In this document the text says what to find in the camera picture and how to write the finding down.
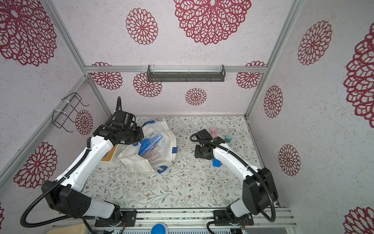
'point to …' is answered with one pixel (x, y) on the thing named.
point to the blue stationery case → (216, 163)
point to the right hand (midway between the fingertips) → (198, 152)
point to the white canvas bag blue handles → (155, 151)
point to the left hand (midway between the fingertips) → (144, 137)
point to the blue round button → (158, 228)
